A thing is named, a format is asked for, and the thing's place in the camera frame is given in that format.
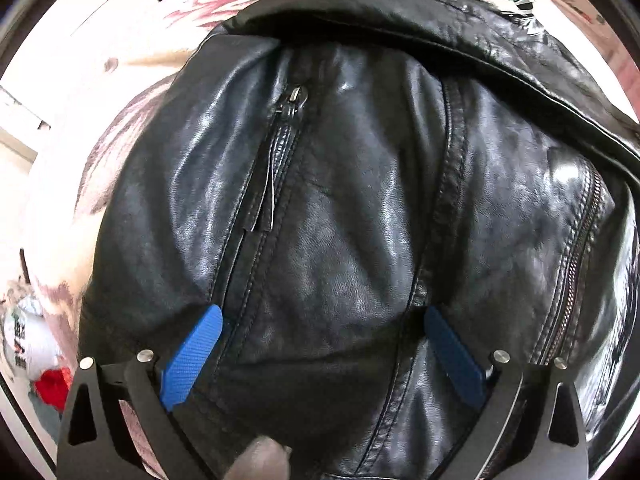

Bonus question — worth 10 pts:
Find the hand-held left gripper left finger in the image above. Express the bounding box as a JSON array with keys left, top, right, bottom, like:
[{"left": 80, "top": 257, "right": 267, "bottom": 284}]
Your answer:
[{"left": 56, "top": 303, "right": 224, "bottom": 480}]

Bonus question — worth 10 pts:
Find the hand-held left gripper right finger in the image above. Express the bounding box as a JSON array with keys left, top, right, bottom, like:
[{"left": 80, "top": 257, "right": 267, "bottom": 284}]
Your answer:
[{"left": 423, "top": 306, "right": 587, "bottom": 480}]

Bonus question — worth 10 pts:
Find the black leather jacket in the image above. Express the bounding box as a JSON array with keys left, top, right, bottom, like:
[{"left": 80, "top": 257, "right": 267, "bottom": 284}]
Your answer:
[{"left": 77, "top": 0, "right": 640, "bottom": 480}]

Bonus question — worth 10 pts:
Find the red cloth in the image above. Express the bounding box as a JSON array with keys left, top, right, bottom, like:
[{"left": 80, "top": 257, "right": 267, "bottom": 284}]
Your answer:
[{"left": 34, "top": 367, "right": 72, "bottom": 413}]

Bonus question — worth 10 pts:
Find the white printed cloth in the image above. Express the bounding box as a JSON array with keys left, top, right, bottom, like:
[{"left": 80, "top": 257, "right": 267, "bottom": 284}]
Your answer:
[{"left": 2, "top": 290, "right": 63, "bottom": 386}]

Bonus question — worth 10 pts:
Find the white floral printed blanket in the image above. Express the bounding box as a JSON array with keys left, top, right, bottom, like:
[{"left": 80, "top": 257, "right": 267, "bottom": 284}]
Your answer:
[{"left": 22, "top": 0, "right": 640, "bottom": 480}]

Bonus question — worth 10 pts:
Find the white cabinet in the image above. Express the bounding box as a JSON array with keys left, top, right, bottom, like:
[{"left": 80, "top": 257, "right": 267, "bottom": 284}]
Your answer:
[{"left": 0, "top": 0, "right": 163, "bottom": 133}]

